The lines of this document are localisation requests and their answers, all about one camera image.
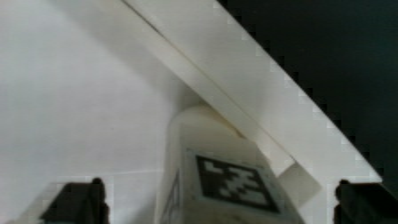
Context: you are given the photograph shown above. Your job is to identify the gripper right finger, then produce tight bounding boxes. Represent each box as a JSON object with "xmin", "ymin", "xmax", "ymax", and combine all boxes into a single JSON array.
[{"xmin": 334, "ymin": 180, "xmax": 398, "ymax": 224}]

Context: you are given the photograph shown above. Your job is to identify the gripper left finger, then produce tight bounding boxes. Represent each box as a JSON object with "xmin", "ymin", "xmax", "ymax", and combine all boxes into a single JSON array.
[{"xmin": 39, "ymin": 178, "xmax": 111, "ymax": 224}]

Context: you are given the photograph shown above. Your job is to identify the white leg with tag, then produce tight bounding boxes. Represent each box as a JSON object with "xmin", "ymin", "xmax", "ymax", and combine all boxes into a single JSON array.
[{"xmin": 155, "ymin": 106, "xmax": 304, "ymax": 224}]

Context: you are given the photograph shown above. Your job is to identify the white square tabletop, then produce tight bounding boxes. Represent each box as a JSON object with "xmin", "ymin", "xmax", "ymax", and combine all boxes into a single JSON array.
[{"xmin": 0, "ymin": 0, "xmax": 334, "ymax": 224}]

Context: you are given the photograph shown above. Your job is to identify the white U-shaped obstacle fence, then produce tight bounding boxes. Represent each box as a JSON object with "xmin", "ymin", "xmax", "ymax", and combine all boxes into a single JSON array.
[{"xmin": 123, "ymin": 0, "xmax": 381, "ymax": 224}]

